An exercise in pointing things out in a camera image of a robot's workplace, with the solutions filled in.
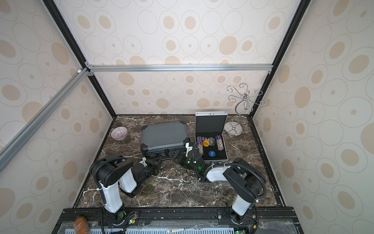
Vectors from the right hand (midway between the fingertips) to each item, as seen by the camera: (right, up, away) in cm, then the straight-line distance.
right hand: (177, 154), depth 86 cm
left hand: (-6, -2, +1) cm, 7 cm away
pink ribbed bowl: (-44, +12, +20) cm, 50 cm away
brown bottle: (-44, -30, -17) cm, 56 cm away
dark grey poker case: (-11, +9, +9) cm, 17 cm away
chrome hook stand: (+41, +16, +23) cm, 49 cm away
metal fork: (+10, -32, -16) cm, 37 cm away
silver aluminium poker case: (+20, +15, +12) cm, 28 cm away
